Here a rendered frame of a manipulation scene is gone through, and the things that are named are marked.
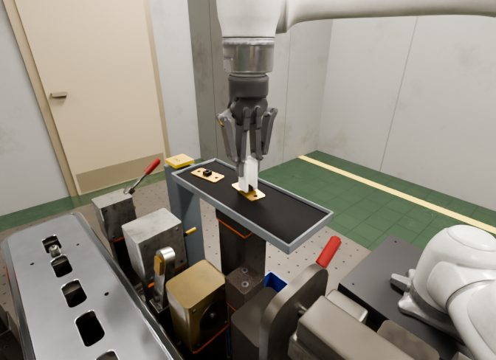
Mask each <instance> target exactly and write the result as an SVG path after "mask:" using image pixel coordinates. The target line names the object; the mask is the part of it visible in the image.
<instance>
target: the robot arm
mask: <svg viewBox="0 0 496 360"><path fill-rule="evenodd" d="M216 4H217V11H218V19H219V22H220V25H221V31H222V39H223V41H222V45H223V61H224V71H226V72H229V73H231V75H229V77H228V95H229V98H230V100H229V103H228V105H227V110H226V111H225V112H223V113H222V114H217V115H216V119H217V121H218V123H219V124H220V126H221V132H222V136H223V140H224V146H225V151H226V155H227V158H228V159H229V160H230V161H232V162H234V163H235V173H236V175H237V176H238V187H239V188H240V189H242V190H243V191H244V192H245V193H248V184H250V185H251V186H253V189H254V190H257V189H258V172H259V171H260V161H262V160H263V159H264V158H263V157H262V156H263V155H267V154H268V152H269V144H270V140H271V135H272V128H273V124H274V120H275V117H276V115H277V113H278V109H277V108H273V107H271V106H270V105H268V101H267V99H266V96H267V95H268V93H269V77H268V75H266V73H268V72H271V71H272V70H273V64H274V47H275V39H274V37H275V35H277V34H282V33H287V31H288V30H289V29H290V28H291V27H292V26H294V25H295V24H297V23H300V22H304V21H317V20H328V19H341V18H384V17H406V16H426V15H477V16H486V17H492V18H496V0H216ZM231 116H232V117H233V119H234V120H235V139H234V134H233V127H232V125H231V122H232V120H231ZM262 116H263V118H262V119H261V117H262ZM247 131H249V143H250V155H251V156H248V157H247V161H246V151H247ZM391 277H392V278H391V279H390V282H391V283H392V284H394V285H395V286H397V287H398V288H400V289H401V290H403V291H404V294H403V297H402V299H401V300H399V302H398V304H397V308H398V309H399V310H400V311H401V312H402V313H404V314H409V315H411V316H414V317H415V318H417V319H420V320H421V321H423V322H425V323H427V324H428V325H431V326H433V327H434V328H437V329H438V330H440V331H442V332H444V333H446V334H448V335H450V336H451V337H453V338H455V339H457V340H458V341H459V342H460V343H461V344H463V345H465V346H466V347H467V348H468V350H469V352H470V353H471V354H472V356H473V358H474V359H475V360H496V239H495V238H494V237H493V236H492V235H490V234H489V233H488V232H485V231H483V230H482V229H479V228H475V227H473V226H467V225H456V226H452V227H450V228H446V229H443V230H441V231H440V232H439V233H438V234H437V235H435V236H434V237H433V238H432V239H431V240H430V242H429V243H428V244H427V246H426V247H425V249H424V251H423V253H422V255H421V257H420V260H419V262H418V265H417V267H416V270H415V269H410V270H409V272H408V277H403V276H401V275H398V274H392V276H391Z"/></svg>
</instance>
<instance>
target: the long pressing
mask: <svg viewBox="0 0 496 360"><path fill-rule="evenodd" d="M51 237H56V238H57V239H58V242H59V244H60V245H61V248H60V251H61V255H60V256H58V257H51V254H50V253H47V251H46V249H45V247H44V244H43V241H44V240H46V239H48V238H51ZM77 244H79V245H78V246H77ZM1 250H2V254H3V258H4V264H5V268H6V272H7V279H8V283H9V287H10V293H11V297H12V301H13V308H14V312H15V319H16V323H17V326H18V333H19V337H20V341H21V348H22V352H23V356H24V360H98V359H100V358H101V357H103V356H104V355H106V354H107V353H110V352H112V353H114V354H115V356H116V358H117V360H185V358H184V356H183V355H182V354H181V353H180V351H179V350H178V348H177V347H176V345H175V344H174V343H173V341H172V340H171V338H170V337H169V335H168V334H167V333H166V332H165V330H164V328H163V327H162V326H161V325H160V323H159V322H158V320H157V319H156V317H155V316H154V315H153V313H152V312H151V310H150V309H149V307H148V306H147V305H146V304H145V302H144V300H143V299H142V297H141V296H140V295H139V294H138V292H137V290H136V289H135V288H134V287H133V285H132V284H131V282H130V281H129V279H128V278H127V277H126V275H125V274H124V272H123V271H122V269H121V268H120V267H119V266H118V264H117V262H116V261H115V260H114V258H113V257H112V256H111V254H110V253H109V251H108V249H107V248H106V247H105V246H104V244H103V243H102V241H101V240H100V239H99V237H98V236H97V234H96V233H95V232H94V230H93V229H92V227H91V226H90V225H89V223H88V221H87V220H86V219H85V218H84V216H83V215H82V213H80V212H71V213H68V214H66V215H62V216H60V217H57V218H53V219H51V220H49V221H45V222H43V223H40V224H37V225H35V226H31V227H28V228H26V229H23V230H20V231H17V232H14V233H13V234H11V235H9V236H7V237H6V238H5V239H4V240H3V241H2V242H1ZM60 257H66V258H67V260H68V261H69V264H70V266H71V267H72V271H71V272H70V273H68V274H66V275H64V276H62V277H57V275H56V273H55V270H54V269H53V266H52V261H54V260H57V259H58V258H60ZM32 263H34V264H33V265H31V264H32ZM74 281H78V282H79V283H80V286H81V288H82V289H83V292H84V294H85V295H86V300H85V301H84V302H82V303H81V304H79V305H77V306H75V307H73V308H70V307H69V304H68V302H67V300H66V297H65V295H64V293H63V287H64V286H66V285H68V284H70V283H72V282H74ZM105 293H109V294H108V295H107V296H105ZM89 312H93V313H94V315H95V316H96V318H97V321H98V322H99V324H100V326H101V328H102V330H103V332H104V336H103V338H102V339H101V340H100V341H98V342H96V343H94V344H93V345H91V346H88V347H87V346H86V345H85V343H84V341H83V338H82V336H81V334H80V331H79V329H78V326H77V323H76V322H77V320H78V319H79V318H81V317H82V316H84V315H85V314H87V313H89Z"/></svg>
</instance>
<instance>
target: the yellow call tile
mask: <svg viewBox="0 0 496 360"><path fill-rule="evenodd" d="M165 163H167V164H169V165H170V166H172V167H174V168H176V169H177V168H180V167H184V166H186V165H190V164H193V163H194V159H192V158H190V157H189V156H186V155H184V154H180V155H178V156H173V157H170V158H167V159H165Z"/></svg>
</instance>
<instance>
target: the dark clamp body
mask: <svg viewBox="0 0 496 360"><path fill-rule="evenodd" d="M277 294H278V292H276V291H275V290H274V289H273V288H271V287H265V288H263V289H262V290H261V291H259V292H258V293H257V294H256V295H255V296H254V297H253V298H252V299H250V300H249V301H248V302H246V303H245V304H244V305H243V306H242V307H240V308H239V309H238V310H237V311H236V312H235V313H234V314H233V315H232V316H231V327H232V360H259V338H260V323H261V318H262V316H263V314H264V311H265V310H266V308H267V306H268V304H269V303H270V302H271V301H272V299H273V298H274V297H275V296H276V295H277Z"/></svg>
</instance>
